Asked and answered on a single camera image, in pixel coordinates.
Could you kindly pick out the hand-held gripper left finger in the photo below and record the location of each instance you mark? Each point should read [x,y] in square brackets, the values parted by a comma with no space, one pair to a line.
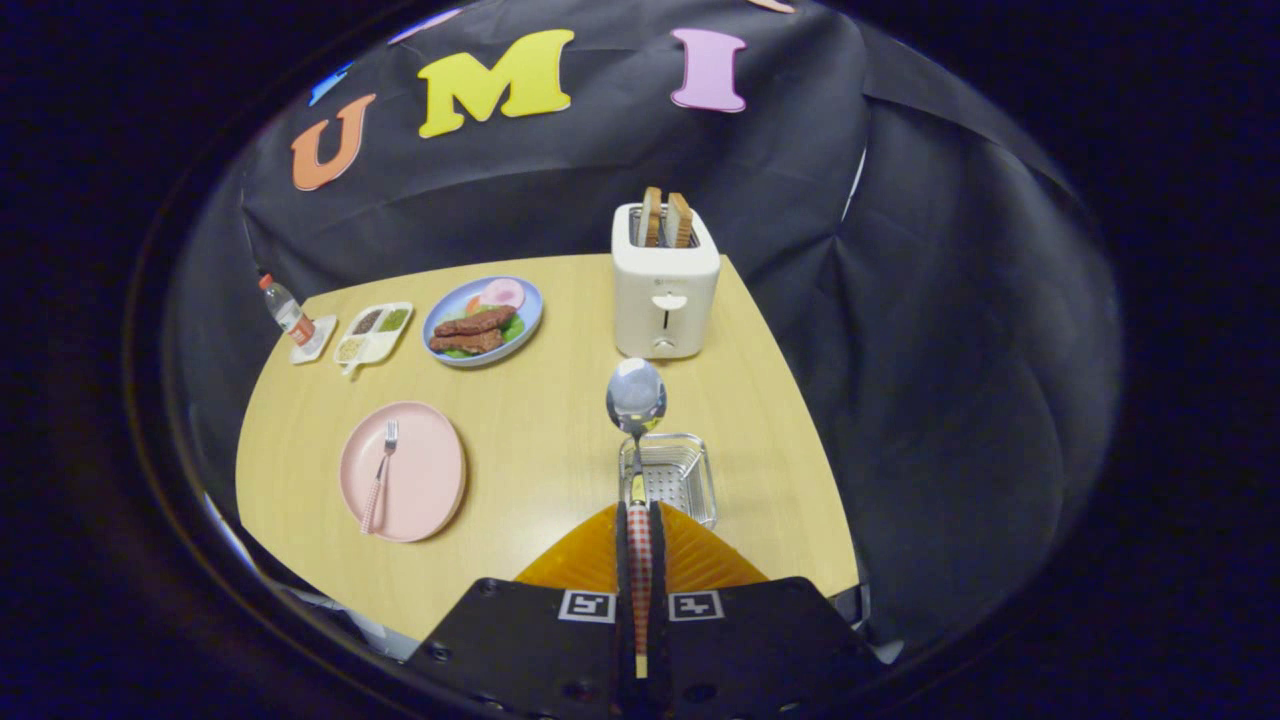
[621,560]

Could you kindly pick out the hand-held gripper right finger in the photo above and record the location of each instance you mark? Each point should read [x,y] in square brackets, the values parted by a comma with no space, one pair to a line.
[658,560]

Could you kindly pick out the pink plate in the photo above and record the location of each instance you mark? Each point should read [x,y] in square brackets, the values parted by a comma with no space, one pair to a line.
[425,475]

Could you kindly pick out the green lettuce leaf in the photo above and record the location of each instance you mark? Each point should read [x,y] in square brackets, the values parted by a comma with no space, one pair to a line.
[514,330]

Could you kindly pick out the brown meat patty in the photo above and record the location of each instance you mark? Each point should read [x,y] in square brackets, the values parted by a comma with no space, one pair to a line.
[465,342]
[475,321]

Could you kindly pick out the white toaster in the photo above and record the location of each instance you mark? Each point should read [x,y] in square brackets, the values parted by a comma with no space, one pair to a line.
[665,280]

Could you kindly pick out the pink ham slice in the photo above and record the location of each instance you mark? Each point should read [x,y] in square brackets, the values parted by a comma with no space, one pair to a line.
[503,293]

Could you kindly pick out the blue plate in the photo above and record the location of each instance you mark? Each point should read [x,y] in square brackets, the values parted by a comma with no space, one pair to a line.
[450,300]

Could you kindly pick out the white divided tray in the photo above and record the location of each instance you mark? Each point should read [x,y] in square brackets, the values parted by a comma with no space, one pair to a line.
[385,345]

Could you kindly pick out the pile of green beans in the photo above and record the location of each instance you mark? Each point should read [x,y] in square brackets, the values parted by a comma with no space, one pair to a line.
[393,320]

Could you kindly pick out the toast slice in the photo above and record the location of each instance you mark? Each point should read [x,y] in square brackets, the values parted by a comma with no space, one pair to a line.
[651,215]
[680,220]

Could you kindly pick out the pile of yellow beans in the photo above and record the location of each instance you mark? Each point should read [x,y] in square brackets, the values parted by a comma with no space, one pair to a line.
[350,350]

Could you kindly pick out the pile of dark beans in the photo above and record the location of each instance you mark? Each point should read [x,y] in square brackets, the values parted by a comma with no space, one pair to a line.
[366,321]

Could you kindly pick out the white square coaster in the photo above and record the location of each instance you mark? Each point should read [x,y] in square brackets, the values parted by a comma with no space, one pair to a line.
[323,335]

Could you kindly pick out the water bottle with red cap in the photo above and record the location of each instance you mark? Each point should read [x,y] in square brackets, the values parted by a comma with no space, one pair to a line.
[288,312]

